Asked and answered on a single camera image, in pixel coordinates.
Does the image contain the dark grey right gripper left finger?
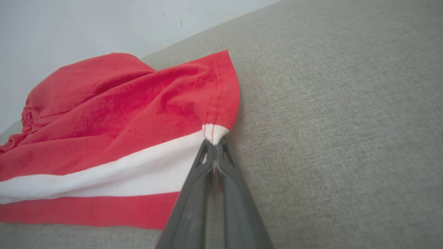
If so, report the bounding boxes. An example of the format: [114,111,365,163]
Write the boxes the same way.
[155,140,216,249]

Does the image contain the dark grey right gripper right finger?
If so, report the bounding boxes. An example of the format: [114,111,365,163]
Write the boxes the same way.
[215,139,274,249]

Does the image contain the red shorts with white stripes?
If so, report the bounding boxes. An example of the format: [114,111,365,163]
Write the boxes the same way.
[0,49,241,230]

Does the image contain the grey fabric sofa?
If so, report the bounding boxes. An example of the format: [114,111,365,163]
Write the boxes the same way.
[0,0,443,249]

